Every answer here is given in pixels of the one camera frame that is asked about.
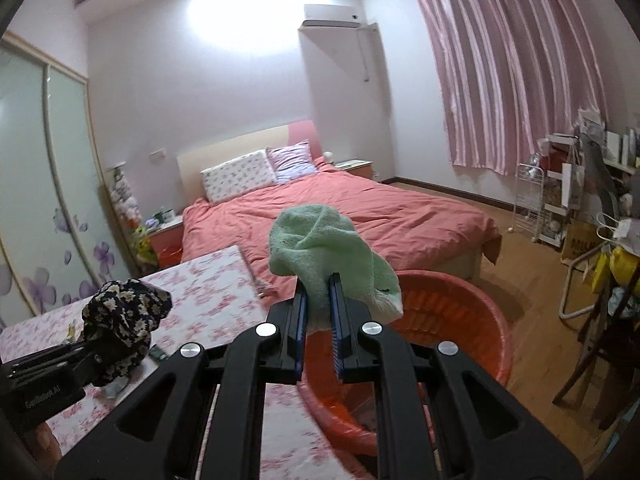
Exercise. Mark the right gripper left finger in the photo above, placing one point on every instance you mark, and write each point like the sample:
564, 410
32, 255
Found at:
200, 414

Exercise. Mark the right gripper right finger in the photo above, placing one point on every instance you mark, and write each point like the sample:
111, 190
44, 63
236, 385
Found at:
439, 415

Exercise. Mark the black floral fabric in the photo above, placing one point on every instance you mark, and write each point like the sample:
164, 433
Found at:
118, 324

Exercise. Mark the green terry towel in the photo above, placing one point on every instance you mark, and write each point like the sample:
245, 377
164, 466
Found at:
314, 241

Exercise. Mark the small dark green packet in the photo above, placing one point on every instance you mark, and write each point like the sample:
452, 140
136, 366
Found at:
157, 354

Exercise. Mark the floral pink tablecloth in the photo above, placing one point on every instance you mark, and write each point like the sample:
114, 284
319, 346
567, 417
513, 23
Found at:
199, 415

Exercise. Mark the glass sliding wardrobe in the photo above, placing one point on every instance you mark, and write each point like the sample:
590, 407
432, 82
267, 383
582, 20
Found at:
59, 236

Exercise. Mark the pink left nightstand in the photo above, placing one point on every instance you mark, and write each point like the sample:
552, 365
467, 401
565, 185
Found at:
166, 242

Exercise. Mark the dark wooden chair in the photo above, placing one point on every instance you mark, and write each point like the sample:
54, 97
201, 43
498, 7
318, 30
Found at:
608, 346

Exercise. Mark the hanging plush toys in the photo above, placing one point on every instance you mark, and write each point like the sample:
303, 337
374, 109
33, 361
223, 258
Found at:
130, 218

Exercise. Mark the bed with coral duvet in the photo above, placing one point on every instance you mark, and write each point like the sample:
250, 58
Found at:
410, 230

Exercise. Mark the yellow cushion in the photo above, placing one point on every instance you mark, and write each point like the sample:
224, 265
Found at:
619, 263

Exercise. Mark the floral white pillow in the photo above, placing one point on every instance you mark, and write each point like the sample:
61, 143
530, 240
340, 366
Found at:
238, 176

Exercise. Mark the right nightstand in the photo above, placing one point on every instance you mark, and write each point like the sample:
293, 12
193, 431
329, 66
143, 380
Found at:
357, 167

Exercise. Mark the striped pink pillow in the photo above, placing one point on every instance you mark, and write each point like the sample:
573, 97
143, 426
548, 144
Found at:
291, 162

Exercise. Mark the cluttered shelf rack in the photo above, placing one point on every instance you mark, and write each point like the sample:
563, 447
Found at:
591, 175

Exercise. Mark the pink curtain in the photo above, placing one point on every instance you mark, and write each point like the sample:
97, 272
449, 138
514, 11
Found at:
511, 72

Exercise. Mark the white air conditioner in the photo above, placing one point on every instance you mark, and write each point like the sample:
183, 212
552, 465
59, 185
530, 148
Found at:
330, 15

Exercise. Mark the white wire rack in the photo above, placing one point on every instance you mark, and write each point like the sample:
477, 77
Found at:
528, 200

